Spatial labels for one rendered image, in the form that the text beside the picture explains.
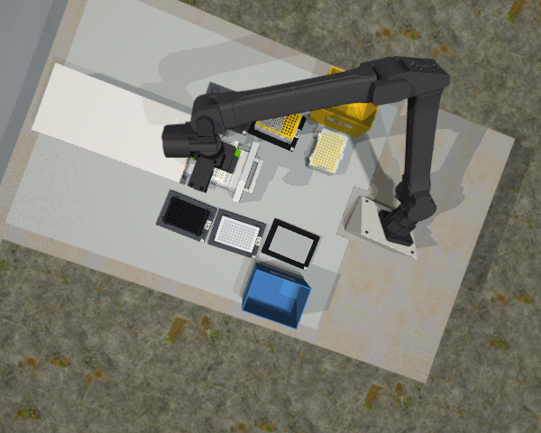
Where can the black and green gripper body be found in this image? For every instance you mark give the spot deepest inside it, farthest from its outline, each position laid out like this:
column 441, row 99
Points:
column 230, row 160

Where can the blue open-top bin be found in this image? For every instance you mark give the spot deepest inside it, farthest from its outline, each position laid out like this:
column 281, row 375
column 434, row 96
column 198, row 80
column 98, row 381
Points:
column 276, row 296

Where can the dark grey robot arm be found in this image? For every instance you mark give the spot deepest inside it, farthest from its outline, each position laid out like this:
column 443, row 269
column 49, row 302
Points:
column 383, row 81

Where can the black square frame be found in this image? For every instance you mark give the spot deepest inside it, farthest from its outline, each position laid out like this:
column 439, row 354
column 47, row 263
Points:
column 276, row 223

